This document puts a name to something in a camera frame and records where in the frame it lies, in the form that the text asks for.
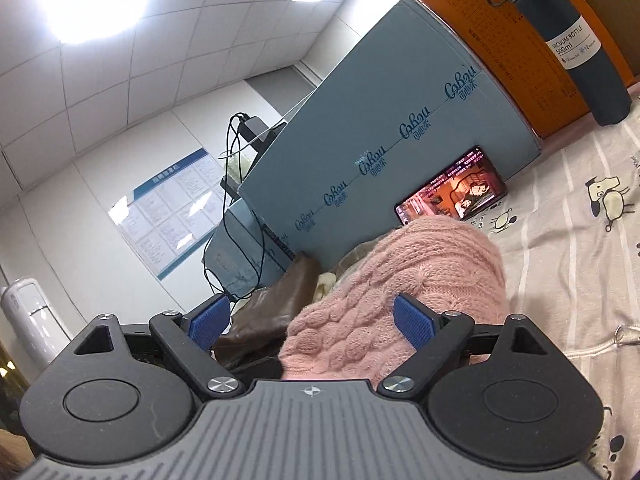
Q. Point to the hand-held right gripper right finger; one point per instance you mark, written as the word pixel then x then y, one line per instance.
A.
pixel 415 322

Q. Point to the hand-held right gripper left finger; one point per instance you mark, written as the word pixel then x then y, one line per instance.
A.
pixel 207 320

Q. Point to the pink knitted sweater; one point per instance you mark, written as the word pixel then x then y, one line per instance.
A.
pixel 400 270

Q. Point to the small blue printed box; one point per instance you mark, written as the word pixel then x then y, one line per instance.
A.
pixel 240 260

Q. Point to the smartphone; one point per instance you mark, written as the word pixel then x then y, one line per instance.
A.
pixel 460 187

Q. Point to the printed cartoon bed sheet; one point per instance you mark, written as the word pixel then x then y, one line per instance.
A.
pixel 565 240

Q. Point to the white standing air conditioner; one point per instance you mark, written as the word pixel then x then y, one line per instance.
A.
pixel 30 315

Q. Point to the black power adapter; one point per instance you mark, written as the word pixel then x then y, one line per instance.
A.
pixel 254 127

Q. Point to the large blue printed box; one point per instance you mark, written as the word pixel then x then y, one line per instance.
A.
pixel 390 90

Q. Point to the orange box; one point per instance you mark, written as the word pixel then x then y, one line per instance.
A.
pixel 505 55

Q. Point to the dark blue vacuum bottle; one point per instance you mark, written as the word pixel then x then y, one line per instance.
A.
pixel 575 45

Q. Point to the wall poster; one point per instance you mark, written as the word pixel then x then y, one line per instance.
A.
pixel 170 215

